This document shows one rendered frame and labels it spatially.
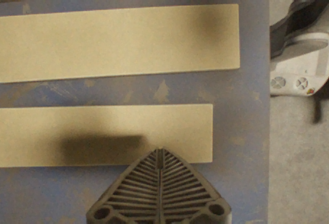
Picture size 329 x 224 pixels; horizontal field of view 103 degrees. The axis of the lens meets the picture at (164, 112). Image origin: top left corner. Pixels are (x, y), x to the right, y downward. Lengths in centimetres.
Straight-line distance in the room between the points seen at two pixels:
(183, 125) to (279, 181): 182
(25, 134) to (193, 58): 38
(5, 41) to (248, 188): 61
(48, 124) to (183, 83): 30
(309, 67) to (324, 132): 88
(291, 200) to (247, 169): 188
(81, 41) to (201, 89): 26
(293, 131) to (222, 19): 172
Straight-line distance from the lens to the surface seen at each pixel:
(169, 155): 16
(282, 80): 140
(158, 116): 28
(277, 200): 216
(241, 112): 35
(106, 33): 33
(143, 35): 31
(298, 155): 208
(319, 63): 162
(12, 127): 42
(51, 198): 45
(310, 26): 89
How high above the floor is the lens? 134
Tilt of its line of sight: 85 degrees down
